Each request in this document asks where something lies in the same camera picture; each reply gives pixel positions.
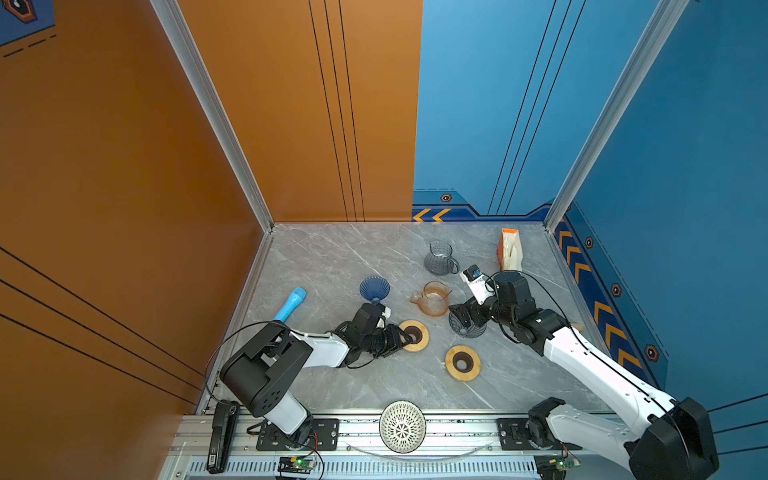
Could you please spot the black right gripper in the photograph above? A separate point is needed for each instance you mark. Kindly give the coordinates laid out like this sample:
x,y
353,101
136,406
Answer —
x,y
473,308

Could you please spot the white woven basket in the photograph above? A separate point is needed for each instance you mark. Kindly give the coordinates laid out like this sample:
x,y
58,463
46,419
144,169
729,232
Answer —
x,y
402,427

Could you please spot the left green circuit board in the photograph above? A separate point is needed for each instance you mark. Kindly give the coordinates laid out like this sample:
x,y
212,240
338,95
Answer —
x,y
296,465

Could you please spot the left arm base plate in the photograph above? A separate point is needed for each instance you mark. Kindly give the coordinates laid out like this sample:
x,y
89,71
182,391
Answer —
x,y
320,434

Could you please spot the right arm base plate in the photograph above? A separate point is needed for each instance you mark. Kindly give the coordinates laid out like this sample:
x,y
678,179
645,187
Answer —
x,y
515,435

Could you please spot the aluminium corner post right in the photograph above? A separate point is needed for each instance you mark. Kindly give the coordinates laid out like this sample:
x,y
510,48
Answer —
x,y
652,40

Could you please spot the right green circuit board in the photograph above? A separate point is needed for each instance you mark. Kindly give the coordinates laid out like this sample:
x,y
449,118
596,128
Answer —
x,y
555,468

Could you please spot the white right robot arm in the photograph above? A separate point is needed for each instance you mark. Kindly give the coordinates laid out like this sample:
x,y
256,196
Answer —
x,y
655,437

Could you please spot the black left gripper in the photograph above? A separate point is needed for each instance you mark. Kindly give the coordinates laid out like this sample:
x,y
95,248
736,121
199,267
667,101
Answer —
x,y
395,343

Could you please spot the grey glass dripper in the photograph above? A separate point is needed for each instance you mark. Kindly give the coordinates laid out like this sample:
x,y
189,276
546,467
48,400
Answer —
x,y
463,325

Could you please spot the blue glass dripper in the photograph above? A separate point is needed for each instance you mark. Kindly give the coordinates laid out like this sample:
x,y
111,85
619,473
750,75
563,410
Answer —
x,y
374,289

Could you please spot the green circuit board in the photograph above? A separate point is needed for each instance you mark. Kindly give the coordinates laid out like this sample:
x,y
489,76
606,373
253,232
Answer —
x,y
296,465
555,468

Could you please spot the cream coffee filter pack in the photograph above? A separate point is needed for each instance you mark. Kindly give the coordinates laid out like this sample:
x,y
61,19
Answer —
x,y
509,250

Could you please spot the aluminium mounting rail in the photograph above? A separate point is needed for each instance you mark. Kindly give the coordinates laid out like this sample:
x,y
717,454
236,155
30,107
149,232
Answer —
x,y
371,445

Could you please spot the aluminium corner post left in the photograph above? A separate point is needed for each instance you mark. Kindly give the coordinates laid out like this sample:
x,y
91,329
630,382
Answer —
x,y
177,31

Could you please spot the grey glass mug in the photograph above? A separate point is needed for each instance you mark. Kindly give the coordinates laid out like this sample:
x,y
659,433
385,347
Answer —
x,y
440,260

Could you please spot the aluminium corner post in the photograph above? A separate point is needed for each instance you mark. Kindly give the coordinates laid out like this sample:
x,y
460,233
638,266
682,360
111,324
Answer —
x,y
177,31
652,40

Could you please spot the black handheld device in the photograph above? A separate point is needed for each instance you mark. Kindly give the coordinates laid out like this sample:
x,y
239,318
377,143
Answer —
x,y
223,429

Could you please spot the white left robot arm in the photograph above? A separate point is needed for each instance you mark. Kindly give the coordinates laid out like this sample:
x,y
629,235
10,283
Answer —
x,y
261,372

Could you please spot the wooden dripper ring holder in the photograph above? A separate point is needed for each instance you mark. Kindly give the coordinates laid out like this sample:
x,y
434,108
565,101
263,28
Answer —
x,y
421,340

